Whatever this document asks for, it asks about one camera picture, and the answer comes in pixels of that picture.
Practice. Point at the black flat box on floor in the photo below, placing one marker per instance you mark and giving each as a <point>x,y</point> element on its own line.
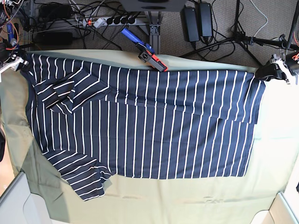
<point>54,38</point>

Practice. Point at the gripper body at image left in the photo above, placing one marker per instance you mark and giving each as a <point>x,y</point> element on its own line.
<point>7,55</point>

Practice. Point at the white power strip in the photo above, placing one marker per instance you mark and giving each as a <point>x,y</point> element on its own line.
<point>98,22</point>

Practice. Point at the blue clamp at left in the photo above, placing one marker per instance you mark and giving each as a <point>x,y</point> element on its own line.
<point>12,34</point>

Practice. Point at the black power adapter left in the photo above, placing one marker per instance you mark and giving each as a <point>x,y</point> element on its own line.
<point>189,24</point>

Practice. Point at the black tripod stand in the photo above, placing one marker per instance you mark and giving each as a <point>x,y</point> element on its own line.
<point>239,37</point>

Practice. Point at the grey plastic bin left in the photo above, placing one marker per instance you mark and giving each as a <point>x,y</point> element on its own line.
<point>19,206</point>

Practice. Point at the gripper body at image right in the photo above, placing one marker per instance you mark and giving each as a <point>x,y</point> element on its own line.
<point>286,66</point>

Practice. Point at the aluminium frame post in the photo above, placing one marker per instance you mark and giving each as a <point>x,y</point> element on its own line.
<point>155,20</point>

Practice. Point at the beige plastic bin right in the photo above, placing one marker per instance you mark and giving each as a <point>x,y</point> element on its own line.
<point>283,210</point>

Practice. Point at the blue orange bar clamp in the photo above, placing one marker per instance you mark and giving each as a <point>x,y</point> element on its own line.
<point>147,53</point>

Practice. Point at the grey box at top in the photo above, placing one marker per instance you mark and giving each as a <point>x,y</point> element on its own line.
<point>153,5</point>

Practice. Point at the black power adapter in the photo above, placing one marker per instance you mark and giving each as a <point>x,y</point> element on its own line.
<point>205,19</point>
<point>189,24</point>

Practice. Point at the navy white striped T-shirt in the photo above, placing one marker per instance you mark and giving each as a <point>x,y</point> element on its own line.
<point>92,121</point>

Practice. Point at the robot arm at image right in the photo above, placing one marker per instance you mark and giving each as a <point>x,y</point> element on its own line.
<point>281,68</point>

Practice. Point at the black power adapter right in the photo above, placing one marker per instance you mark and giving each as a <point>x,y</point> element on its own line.
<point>205,19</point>

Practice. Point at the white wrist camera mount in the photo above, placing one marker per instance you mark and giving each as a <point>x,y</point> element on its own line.
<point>289,66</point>
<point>13,65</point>

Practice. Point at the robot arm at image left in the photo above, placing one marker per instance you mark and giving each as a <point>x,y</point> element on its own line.
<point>8,10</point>

